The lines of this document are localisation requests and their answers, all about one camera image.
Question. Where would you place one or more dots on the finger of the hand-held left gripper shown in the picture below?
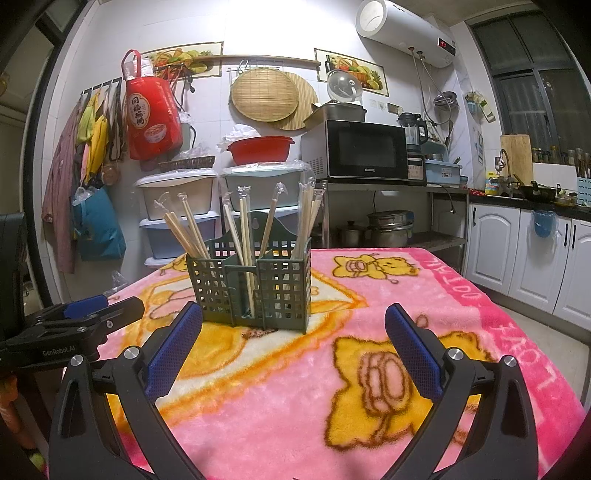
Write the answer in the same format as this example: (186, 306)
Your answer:
(120, 314)
(85, 307)

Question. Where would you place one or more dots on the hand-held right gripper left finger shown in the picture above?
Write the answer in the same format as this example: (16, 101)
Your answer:
(173, 355)

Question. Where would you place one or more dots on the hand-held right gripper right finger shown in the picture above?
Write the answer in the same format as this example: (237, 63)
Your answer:
(413, 355)

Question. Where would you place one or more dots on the green plastic utensil holder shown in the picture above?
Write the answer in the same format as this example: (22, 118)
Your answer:
(281, 286)

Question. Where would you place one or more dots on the bunch of chopsticks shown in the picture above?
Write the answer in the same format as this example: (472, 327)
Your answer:
(244, 221)

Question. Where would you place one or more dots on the blue hanging bag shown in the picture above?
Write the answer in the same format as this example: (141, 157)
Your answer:
(99, 226)

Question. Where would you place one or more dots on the pink printed blanket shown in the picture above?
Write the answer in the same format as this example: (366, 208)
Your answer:
(277, 392)

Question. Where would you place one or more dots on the white plastic drawer tower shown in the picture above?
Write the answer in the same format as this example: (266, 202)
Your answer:
(263, 175)
(152, 198)

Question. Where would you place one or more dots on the large steel pot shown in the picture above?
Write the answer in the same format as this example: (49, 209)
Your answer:
(390, 233)

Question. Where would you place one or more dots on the hanging pink garment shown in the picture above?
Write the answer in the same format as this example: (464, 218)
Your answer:
(62, 184)

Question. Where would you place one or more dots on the white kitchen cabinets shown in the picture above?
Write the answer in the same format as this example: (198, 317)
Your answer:
(489, 249)

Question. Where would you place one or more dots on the round brown scoop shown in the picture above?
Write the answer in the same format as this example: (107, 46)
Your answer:
(111, 174)

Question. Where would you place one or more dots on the small steel pot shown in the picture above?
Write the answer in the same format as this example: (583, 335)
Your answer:
(351, 235)

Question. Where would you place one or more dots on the wicker basket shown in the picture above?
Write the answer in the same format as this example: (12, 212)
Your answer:
(187, 164)

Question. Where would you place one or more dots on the stainless steel rack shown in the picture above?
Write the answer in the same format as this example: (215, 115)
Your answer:
(415, 187)

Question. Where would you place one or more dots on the yellow green hanging cloths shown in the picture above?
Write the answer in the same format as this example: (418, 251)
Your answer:
(94, 138)

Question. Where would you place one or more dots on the clear plastic bags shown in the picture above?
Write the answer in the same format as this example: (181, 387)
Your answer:
(196, 152)

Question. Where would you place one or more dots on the black countertop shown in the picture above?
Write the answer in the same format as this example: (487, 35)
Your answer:
(508, 202)

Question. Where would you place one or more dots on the hanging dark cloth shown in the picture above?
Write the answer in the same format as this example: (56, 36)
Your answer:
(116, 129)

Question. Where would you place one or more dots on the blue hanging bin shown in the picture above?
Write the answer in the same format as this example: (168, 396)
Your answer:
(544, 226)

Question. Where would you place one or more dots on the pale blue dish box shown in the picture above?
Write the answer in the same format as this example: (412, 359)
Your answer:
(441, 173)

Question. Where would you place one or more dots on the yellow container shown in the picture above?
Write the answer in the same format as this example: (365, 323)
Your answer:
(491, 187)

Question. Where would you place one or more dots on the pale green container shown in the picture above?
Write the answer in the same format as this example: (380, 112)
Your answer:
(186, 138)

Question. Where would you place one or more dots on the red tote bag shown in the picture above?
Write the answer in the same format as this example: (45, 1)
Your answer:
(152, 120)

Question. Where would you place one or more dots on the black wok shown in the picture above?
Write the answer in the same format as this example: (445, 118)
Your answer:
(538, 194)

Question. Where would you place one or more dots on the black microwave oven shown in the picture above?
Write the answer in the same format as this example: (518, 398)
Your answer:
(364, 150)

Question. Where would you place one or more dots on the red plastic basin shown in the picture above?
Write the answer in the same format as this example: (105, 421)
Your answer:
(261, 151)

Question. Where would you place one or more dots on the white plastic bag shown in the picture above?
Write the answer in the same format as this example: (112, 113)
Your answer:
(240, 131)

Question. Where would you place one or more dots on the blender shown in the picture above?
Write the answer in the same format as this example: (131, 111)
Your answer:
(412, 136)

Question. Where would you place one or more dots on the kitchen faucet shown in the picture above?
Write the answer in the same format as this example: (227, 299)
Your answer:
(503, 154)

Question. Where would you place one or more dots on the wooden cutting board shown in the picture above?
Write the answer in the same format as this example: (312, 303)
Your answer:
(517, 157)

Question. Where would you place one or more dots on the row of spice jars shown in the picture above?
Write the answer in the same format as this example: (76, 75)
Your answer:
(554, 156)

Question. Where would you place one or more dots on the steel tray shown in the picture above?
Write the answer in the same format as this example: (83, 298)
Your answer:
(341, 114)

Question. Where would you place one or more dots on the hanging steel strainer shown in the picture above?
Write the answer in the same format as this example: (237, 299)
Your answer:
(445, 101)

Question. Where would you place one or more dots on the round bamboo board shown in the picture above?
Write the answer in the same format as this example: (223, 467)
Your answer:
(263, 94)

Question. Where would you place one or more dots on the round wooden board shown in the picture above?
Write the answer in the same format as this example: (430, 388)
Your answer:
(307, 106)

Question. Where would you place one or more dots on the dark window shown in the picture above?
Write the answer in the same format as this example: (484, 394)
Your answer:
(521, 101)

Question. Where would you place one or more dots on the glass pot lid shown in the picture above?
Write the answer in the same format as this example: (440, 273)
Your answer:
(344, 85)

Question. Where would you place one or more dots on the white water heater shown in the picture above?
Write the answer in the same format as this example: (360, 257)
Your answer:
(401, 27)

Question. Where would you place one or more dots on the wall hook rack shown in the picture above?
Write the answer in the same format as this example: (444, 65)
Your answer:
(104, 85)

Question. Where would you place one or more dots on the wall outlet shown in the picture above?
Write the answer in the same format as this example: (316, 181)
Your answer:
(395, 109)

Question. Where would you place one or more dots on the wall-hung organiser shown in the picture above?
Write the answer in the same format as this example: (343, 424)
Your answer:
(478, 106)

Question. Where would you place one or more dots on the fruit wall poster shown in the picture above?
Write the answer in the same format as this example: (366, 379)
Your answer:
(369, 74)
(194, 57)

